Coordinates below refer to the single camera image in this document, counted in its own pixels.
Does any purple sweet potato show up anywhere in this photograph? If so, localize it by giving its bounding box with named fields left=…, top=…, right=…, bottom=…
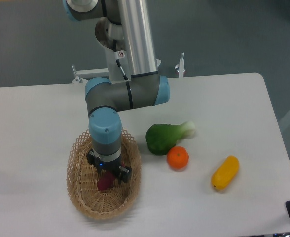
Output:
left=97, top=171, right=115, bottom=191

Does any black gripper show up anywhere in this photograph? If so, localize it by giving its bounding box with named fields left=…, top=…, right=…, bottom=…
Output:
left=86, top=149, right=132, bottom=183

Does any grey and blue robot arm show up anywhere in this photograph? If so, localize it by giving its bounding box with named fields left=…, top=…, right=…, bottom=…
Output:
left=63, top=0, right=170, bottom=183

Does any green bok choy toy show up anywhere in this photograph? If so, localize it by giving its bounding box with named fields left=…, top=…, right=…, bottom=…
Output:
left=145, top=121, right=196, bottom=156

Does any orange tangerine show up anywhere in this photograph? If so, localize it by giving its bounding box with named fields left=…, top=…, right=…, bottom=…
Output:
left=167, top=146, right=189, bottom=169

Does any yellow mango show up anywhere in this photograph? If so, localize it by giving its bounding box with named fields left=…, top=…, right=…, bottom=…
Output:
left=211, top=155, right=240, bottom=190

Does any white metal base frame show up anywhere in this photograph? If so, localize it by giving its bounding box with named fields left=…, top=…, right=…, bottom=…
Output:
left=72, top=52, right=186, bottom=84

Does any oval woven wicker basket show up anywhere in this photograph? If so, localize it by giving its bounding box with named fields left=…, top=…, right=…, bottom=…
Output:
left=66, top=129, right=142, bottom=220

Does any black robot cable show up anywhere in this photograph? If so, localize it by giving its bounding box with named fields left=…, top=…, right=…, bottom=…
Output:
left=112, top=39, right=131, bottom=81

